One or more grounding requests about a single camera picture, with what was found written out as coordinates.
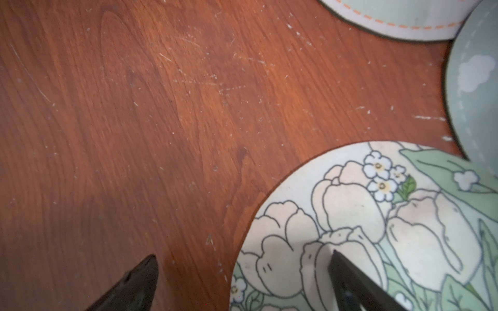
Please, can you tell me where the green tulip coaster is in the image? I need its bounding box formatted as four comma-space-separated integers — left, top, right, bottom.
229, 141, 497, 310

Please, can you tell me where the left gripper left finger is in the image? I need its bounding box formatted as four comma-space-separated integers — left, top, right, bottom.
86, 254, 159, 311

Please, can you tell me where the white alpaca coaster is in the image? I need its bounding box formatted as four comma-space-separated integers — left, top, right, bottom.
320, 0, 480, 41

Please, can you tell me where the green bunny coaster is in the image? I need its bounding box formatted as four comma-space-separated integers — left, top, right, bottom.
445, 1, 497, 175

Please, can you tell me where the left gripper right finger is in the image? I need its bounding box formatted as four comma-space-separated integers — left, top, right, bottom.
328, 251, 404, 311

